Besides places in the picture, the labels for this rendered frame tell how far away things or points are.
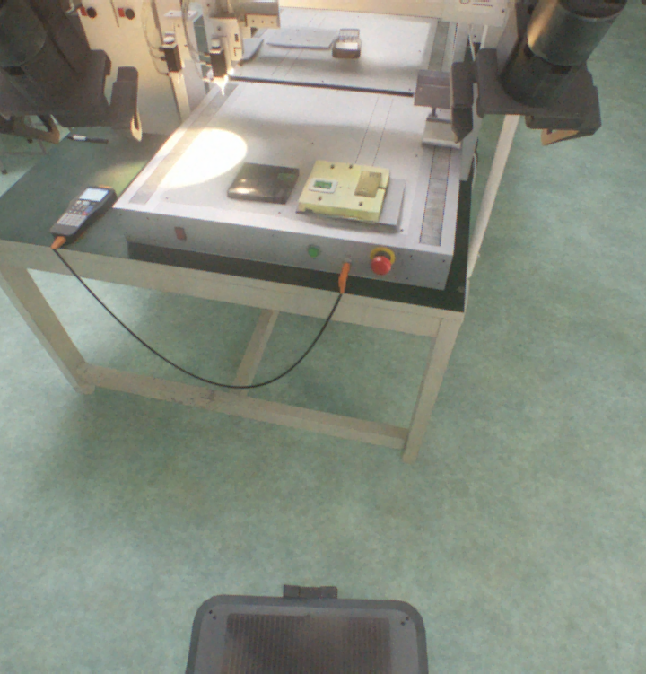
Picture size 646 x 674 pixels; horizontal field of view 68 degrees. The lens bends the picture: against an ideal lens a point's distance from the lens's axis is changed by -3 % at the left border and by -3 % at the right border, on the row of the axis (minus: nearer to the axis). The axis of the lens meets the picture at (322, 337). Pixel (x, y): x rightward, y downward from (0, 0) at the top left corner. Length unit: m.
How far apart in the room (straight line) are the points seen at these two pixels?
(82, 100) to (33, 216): 0.90
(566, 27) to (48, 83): 0.42
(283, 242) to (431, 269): 0.30
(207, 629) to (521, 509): 0.97
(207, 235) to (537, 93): 0.76
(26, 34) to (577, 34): 0.42
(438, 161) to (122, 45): 0.88
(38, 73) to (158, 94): 1.06
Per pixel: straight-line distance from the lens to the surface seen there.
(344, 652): 1.23
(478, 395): 1.83
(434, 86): 1.32
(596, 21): 0.44
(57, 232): 1.29
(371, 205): 1.00
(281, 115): 1.41
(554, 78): 0.48
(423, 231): 1.01
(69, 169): 1.57
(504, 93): 0.51
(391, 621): 1.24
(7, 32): 0.49
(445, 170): 1.21
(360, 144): 1.27
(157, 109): 1.58
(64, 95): 0.54
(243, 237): 1.05
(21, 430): 1.98
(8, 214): 1.47
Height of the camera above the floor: 1.48
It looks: 51 degrees down
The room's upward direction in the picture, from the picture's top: 1 degrees counter-clockwise
